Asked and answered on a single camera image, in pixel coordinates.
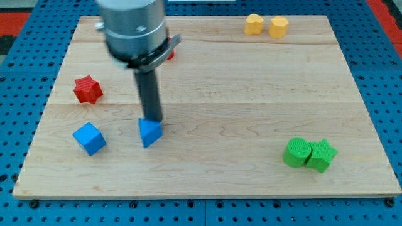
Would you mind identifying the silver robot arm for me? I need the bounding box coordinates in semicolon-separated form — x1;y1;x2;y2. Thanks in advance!
96;0;181;72

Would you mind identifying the red circle block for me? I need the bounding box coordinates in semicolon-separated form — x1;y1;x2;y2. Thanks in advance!
167;37;175;60

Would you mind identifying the green circle block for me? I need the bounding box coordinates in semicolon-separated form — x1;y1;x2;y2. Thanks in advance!
283;137;312;168

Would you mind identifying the wooden board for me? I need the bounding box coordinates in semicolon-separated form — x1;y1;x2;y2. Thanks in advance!
13;16;401;200

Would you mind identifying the blue triangle block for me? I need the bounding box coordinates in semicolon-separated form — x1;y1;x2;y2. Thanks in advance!
138;119;163;148

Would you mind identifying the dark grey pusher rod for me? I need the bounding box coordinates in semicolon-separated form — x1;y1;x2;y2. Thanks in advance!
134;70;163;122

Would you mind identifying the yellow heart block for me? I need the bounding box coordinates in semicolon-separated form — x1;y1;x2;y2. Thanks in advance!
244;14;264;35

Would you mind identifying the blue cube block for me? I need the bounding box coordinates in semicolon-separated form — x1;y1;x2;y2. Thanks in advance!
72;122;106;156

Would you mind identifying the red star block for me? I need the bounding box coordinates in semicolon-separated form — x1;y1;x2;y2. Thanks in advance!
73;75;103;104

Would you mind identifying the yellow hexagon block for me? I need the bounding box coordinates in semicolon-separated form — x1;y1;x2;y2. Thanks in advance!
268;16;289;39

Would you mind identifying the green star block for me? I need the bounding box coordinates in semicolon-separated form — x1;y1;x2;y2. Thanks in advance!
305;139;338;173

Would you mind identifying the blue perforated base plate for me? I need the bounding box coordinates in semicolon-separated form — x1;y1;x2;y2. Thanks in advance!
1;0;401;225

